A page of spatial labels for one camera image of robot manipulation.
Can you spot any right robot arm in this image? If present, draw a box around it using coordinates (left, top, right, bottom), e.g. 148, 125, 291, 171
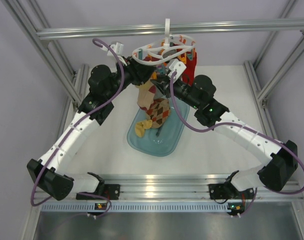
151, 74, 298, 199

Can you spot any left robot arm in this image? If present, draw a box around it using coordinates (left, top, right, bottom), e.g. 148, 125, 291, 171
27, 57, 155, 201

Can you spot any beige argyle sock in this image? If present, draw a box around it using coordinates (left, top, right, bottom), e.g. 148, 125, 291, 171
146, 98, 171, 129

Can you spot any perforated cable duct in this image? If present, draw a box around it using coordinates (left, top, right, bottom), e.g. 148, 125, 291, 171
41, 202, 245, 213

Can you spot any yellow sock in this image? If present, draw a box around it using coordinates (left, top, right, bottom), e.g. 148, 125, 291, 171
135, 119, 152, 138

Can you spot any red sock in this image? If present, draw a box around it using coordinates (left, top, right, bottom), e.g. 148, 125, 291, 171
178, 48, 197, 86

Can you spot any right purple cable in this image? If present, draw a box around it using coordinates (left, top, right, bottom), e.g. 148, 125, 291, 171
169, 71, 304, 218

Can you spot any beige purple striped sock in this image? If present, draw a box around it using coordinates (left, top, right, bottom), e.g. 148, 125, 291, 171
137, 81, 157, 111

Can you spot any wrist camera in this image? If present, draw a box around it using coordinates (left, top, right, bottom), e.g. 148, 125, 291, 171
166, 58, 186, 79
107, 41, 124, 62

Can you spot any blue transparent tray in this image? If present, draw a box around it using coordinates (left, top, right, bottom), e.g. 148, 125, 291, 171
127, 100, 185, 157

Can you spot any white round clip hanger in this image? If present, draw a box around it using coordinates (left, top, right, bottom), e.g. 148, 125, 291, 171
132, 18, 196, 66

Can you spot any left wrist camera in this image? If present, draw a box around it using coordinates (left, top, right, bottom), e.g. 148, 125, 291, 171
107, 41, 124, 62

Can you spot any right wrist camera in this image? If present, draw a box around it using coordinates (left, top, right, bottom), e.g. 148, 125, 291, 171
166, 58, 186, 79

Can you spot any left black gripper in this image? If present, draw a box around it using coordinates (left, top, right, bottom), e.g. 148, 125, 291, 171
105, 55, 156, 101

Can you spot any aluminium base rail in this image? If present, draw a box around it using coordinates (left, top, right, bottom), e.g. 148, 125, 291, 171
100, 174, 304, 202

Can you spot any aluminium top crossbar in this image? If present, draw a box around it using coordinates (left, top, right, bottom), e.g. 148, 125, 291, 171
36, 18, 304, 41

